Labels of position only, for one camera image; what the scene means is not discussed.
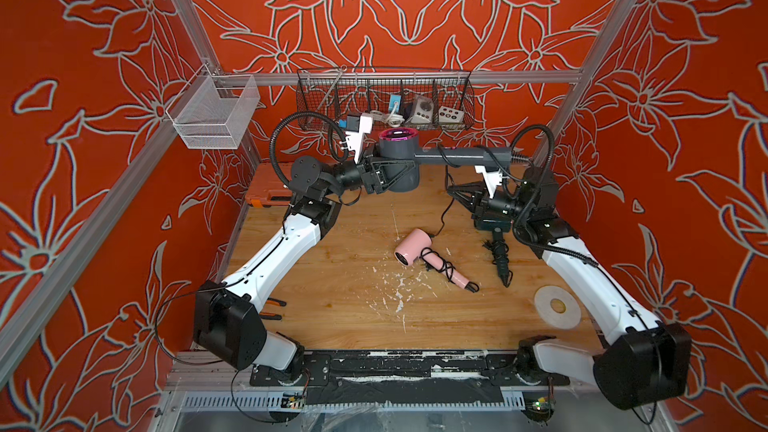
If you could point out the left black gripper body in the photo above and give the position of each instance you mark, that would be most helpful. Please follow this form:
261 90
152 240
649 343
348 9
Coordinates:
351 181

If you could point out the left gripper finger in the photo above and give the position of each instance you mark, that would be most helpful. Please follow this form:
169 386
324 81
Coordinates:
396 178
380 161

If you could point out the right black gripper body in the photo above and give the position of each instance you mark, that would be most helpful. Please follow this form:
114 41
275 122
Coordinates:
502 210

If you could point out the black magenta hair dryer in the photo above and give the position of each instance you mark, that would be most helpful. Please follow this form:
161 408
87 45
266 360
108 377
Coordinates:
432 156

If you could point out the dark green hair dryer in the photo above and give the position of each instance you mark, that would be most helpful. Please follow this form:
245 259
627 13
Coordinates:
498 246

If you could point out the pink hair dryer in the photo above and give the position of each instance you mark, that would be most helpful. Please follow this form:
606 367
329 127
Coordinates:
417 246

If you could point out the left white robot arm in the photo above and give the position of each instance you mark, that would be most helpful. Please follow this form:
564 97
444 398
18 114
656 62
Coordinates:
227 315

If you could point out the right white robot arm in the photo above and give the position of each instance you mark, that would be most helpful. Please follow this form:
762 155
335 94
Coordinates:
645 361

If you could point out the white round socket adapter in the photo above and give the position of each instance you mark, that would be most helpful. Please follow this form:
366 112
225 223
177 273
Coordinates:
422 111

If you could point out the blue white small box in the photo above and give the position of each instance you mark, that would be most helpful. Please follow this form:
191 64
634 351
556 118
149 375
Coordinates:
394 104

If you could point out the white power strip cube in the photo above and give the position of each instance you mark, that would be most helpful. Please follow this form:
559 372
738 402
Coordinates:
450 118

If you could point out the orange plastic tool case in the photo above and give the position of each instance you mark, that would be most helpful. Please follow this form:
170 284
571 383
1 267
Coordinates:
266 189

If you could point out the white tape roll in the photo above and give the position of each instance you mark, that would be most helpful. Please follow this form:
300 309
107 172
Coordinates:
557 307

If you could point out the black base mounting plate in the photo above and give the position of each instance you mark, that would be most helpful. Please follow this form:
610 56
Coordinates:
409 378

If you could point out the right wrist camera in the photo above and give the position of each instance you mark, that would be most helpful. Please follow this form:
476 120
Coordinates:
491 178

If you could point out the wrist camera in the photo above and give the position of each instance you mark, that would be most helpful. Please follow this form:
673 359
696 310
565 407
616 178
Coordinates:
354 129
491 178

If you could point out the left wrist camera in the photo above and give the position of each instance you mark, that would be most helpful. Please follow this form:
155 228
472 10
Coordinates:
354 129

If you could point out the black wire wall basket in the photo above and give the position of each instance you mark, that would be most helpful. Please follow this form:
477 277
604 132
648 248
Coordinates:
338 98

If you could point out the white mesh wall basket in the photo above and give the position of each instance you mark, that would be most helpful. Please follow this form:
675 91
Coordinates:
206 120

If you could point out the orange handled pliers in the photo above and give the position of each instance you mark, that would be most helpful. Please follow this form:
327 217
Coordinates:
268 314

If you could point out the aluminium frame rail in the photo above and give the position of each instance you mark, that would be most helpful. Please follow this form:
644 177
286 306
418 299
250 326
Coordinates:
481 77

